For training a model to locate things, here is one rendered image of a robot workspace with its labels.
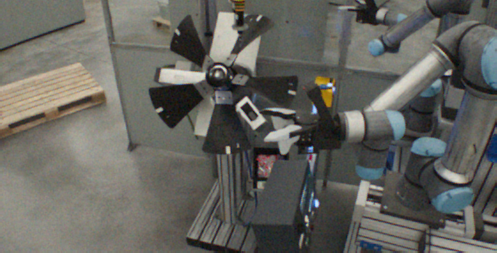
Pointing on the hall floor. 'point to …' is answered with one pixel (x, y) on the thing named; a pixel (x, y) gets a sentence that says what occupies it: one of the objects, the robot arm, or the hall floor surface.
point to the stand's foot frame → (201, 228)
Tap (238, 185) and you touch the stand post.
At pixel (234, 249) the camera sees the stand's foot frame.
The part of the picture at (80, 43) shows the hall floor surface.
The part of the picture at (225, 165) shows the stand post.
